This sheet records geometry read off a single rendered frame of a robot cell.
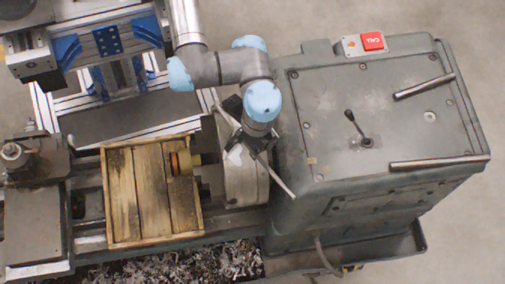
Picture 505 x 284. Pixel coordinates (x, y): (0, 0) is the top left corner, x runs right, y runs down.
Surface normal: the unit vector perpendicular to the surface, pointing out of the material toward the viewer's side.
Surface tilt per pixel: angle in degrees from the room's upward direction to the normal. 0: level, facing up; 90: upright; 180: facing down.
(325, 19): 0
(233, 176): 43
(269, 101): 6
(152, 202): 0
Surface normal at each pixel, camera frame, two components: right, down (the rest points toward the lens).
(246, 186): 0.19, 0.57
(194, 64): 0.10, -0.22
